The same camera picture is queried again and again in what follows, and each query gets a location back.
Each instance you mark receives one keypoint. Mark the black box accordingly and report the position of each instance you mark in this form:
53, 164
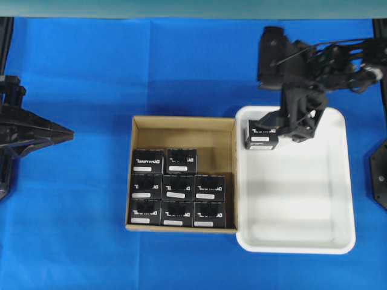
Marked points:
146, 212
209, 188
209, 214
177, 214
260, 138
181, 161
146, 186
178, 188
148, 161

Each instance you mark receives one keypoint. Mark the blue table cloth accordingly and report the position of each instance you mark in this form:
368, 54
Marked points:
63, 224

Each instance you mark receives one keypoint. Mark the open cardboard box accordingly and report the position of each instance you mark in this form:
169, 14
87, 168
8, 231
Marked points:
215, 142

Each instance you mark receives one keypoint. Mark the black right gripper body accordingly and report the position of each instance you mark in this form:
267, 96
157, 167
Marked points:
302, 102

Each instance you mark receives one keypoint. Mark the white plastic tray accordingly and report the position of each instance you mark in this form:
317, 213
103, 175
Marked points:
297, 197

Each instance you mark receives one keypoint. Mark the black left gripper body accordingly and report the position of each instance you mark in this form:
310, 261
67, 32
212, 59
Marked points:
17, 131

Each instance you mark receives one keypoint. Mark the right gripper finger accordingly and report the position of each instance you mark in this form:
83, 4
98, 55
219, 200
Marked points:
272, 120
298, 131

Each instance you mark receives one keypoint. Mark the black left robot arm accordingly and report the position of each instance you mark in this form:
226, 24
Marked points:
12, 93

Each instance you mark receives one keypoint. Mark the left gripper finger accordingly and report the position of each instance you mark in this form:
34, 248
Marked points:
38, 122
22, 148

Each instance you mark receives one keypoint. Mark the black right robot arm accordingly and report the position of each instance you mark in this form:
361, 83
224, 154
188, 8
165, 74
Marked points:
306, 73

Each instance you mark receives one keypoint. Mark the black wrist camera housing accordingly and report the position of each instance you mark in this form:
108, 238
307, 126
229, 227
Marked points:
277, 63

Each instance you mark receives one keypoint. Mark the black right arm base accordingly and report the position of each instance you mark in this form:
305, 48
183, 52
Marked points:
375, 174

